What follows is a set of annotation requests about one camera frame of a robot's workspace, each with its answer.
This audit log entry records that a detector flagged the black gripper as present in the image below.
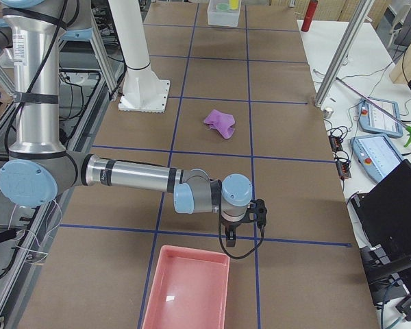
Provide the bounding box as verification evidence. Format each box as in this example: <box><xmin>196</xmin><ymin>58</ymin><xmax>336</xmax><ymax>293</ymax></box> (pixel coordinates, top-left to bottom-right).
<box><xmin>222</xmin><ymin>219</ymin><xmax>241</xmax><ymax>247</ymax></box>

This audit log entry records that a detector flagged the purple microfiber cloth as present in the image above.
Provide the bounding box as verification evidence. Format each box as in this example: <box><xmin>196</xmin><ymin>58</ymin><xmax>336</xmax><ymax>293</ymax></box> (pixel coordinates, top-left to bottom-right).
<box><xmin>203</xmin><ymin>109</ymin><xmax>236</xmax><ymax>139</ymax></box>

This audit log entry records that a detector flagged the green plastic bowl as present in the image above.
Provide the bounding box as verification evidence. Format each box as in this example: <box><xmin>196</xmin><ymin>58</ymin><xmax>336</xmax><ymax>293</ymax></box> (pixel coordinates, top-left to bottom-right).
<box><xmin>215</xmin><ymin>3</ymin><xmax>229</xmax><ymax>12</ymax></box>

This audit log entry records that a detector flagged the yellow plastic cup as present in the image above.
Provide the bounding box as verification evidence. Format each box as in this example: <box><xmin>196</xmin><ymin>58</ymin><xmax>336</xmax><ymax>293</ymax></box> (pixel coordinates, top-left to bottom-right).
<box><xmin>229</xmin><ymin>0</ymin><xmax>239</xmax><ymax>10</ymax></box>

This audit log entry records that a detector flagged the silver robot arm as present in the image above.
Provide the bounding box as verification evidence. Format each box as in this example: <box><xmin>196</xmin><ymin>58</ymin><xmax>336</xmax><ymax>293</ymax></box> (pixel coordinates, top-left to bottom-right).
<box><xmin>0</xmin><ymin>1</ymin><xmax>262</xmax><ymax>247</ymax></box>

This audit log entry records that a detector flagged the translucent white plastic box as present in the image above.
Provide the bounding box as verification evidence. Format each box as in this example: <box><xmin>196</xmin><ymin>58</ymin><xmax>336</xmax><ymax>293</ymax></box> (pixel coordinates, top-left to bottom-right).
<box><xmin>207</xmin><ymin>0</ymin><xmax>241</xmax><ymax>27</ymax></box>

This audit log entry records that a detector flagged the pink plastic tray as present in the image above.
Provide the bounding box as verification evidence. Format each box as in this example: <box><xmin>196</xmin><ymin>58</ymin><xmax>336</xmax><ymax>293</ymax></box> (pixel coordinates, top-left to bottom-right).
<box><xmin>142</xmin><ymin>245</ymin><xmax>230</xmax><ymax>329</ymax></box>

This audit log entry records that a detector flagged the lower black electronics module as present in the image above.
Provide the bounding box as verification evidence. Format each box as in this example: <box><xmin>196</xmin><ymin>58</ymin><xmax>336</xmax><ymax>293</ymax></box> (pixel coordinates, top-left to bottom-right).
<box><xmin>336</xmin><ymin>160</ymin><xmax>351</xmax><ymax>180</ymax></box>

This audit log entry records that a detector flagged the black electronics module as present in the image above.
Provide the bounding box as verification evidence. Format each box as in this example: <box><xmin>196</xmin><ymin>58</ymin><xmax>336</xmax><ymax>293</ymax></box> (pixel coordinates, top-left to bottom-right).
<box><xmin>336</xmin><ymin>160</ymin><xmax>351</xmax><ymax>180</ymax></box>
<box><xmin>328</xmin><ymin>136</ymin><xmax>343</xmax><ymax>153</ymax></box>

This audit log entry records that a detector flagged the upper black electronics module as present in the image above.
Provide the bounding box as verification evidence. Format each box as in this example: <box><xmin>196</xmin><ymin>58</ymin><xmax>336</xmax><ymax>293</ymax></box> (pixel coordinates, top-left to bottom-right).
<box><xmin>328</xmin><ymin>136</ymin><xmax>343</xmax><ymax>153</ymax></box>

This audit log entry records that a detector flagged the black laptop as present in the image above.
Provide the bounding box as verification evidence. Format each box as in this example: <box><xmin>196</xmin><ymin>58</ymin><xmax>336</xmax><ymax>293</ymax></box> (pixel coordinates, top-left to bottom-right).
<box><xmin>351</xmin><ymin>159</ymin><xmax>411</xmax><ymax>294</ymax></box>

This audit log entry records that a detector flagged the lower teach pendant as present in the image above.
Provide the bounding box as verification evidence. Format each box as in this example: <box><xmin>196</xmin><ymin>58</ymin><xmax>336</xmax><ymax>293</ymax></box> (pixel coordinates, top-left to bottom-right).
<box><xmin>350</xmin><ymin>133</ymin><xmax>404</xmax><ymax>183</ymax></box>

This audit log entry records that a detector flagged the teach pendant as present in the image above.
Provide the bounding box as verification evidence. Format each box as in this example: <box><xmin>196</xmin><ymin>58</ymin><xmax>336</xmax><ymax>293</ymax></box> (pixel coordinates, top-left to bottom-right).
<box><xmin>358</xmin><ymin>97</ymin><xmax>403</xmax><ymax>138</ymax></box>
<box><xmin>350</xmin><ymin>133</ymin><xmax>404</xmax><ymax>183</ymax></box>

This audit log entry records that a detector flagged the upper teach pendant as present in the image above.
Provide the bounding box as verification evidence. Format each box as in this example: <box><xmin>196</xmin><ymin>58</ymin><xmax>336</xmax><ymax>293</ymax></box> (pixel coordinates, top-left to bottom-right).
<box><xmin>358</xmin><ymin>97</ymin><xmax>403</xmax><ymax>138</ymax></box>

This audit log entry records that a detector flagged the red bottle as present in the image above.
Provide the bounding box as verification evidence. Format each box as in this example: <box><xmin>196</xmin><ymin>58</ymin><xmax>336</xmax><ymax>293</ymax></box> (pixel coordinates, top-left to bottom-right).
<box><xmin>301</xmin><ymin>0</ymin><xmax>319</xmax><ymax>32</ymax></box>

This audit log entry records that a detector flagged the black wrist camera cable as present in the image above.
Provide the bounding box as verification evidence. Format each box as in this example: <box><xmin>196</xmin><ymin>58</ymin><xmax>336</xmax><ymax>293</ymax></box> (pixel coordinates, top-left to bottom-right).
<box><xmin>218</xmin><ymin>215</ymin><xmax>269</xmax><ymax>260</ymax></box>

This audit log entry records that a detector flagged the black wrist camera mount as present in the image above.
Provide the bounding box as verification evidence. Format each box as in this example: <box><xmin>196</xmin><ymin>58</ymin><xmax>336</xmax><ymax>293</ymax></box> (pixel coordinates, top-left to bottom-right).
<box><xmin>241</xmin><ymin>199</ymin><xmax>268</xmax><ymax>230</ymax></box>

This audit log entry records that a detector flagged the white camera stand column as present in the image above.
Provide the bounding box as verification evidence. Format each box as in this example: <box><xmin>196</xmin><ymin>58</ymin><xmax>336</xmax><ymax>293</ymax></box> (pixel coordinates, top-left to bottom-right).
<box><xmin>109</xmin><ymin>0</ymin><xmax>171</xmax><ymax>113</ymax></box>

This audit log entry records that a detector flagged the green handled grabber tool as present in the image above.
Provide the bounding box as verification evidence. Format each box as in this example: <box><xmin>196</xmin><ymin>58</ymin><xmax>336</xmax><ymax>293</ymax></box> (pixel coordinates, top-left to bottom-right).
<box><xmin>335</xmin><ymin>77</ymin><xmax>411</xmax><ymax>147</ymax></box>

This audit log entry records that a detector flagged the aluminium frame post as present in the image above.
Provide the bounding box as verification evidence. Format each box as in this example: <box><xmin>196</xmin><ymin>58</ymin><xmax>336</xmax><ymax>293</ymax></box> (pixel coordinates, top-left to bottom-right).
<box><xmin>314</xmin><ymin>0</ymin><xmax>375</xmax><ymax>108</ymax></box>

